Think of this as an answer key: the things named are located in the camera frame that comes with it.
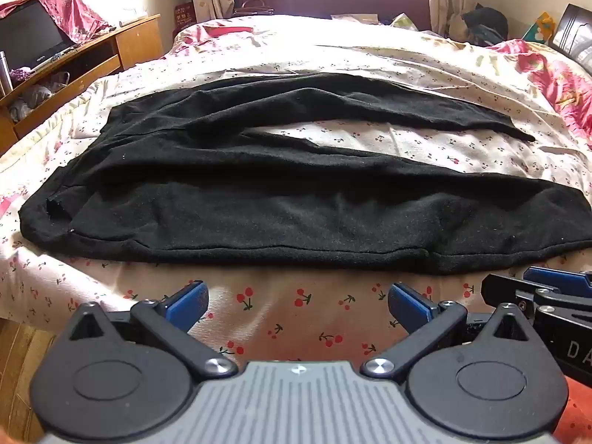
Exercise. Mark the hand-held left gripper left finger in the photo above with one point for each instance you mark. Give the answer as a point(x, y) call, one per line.
point(189, 299)

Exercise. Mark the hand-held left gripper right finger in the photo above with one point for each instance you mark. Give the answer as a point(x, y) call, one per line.
point(409, 307)

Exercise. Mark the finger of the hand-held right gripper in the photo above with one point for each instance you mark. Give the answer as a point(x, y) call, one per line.
point(559, 277)
point(504, 289)

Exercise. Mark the black pants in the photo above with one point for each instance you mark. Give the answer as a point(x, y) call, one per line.
point(277, 203)

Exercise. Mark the person's red patterned clothing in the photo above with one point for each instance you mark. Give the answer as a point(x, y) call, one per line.
point(580, 411)

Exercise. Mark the cherry print bed sheet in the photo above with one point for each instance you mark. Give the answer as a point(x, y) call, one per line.
point(323, 134)

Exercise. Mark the pink floral blanket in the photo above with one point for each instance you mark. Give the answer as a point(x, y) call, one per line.
point(555, 78)

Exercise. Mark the green and orange box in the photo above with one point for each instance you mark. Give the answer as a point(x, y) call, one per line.
point(539, 27)

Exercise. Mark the grey bundled clothes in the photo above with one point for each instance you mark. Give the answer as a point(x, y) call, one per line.
point(30, 99)

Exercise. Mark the wooden cabinet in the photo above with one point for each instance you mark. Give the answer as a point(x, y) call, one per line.
point(134, 41)

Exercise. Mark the black bag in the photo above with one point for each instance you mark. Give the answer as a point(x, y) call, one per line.
point(485, 23)

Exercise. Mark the small red cloth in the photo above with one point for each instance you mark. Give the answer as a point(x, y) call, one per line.
point(226, 30)

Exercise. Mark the green patterned cloth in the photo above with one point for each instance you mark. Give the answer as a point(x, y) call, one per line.
point(404, 21)

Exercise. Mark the red paper sign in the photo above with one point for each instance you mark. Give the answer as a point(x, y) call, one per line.
point(183, 14)

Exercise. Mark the metal thermos bottle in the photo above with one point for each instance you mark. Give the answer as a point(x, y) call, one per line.
point(4, 78)

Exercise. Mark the red patterned cloth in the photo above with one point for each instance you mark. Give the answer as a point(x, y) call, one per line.
point(83, 14)

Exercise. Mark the black television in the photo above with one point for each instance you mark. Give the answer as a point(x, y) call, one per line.
point(32, 32)

